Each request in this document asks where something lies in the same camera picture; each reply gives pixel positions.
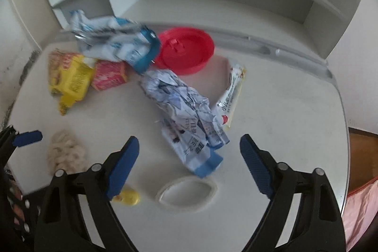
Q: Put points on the long white snack wrapper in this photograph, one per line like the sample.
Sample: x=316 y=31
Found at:
x=233 y=86

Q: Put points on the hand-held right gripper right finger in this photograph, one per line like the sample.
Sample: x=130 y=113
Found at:
x=255 y=163

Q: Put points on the tissue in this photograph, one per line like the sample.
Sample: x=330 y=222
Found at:
x=66 y=151

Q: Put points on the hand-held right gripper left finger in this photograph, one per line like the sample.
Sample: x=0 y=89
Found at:
x=124 y=163

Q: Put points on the crumpled blue white plastic bag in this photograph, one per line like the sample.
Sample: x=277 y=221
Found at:
x=118 y=39

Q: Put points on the pink blanket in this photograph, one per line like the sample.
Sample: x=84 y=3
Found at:
x=360 y=210

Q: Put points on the red plastic lid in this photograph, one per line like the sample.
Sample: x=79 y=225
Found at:
x=189 y=48

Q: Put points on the small red snack packet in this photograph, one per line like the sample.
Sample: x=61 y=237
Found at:
x=107 y=76

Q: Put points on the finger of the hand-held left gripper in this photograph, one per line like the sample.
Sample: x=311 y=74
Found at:
x=28 y=137

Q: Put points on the yellow snack packet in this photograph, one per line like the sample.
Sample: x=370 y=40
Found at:
x=72 y=79

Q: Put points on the white printed wrapper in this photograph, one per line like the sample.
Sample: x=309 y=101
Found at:
x=180 y=110

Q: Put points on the white tape roll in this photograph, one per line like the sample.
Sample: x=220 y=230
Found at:
x=184 y=208

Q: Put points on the small yellow wrapper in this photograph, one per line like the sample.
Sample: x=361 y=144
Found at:
x=130 y=196

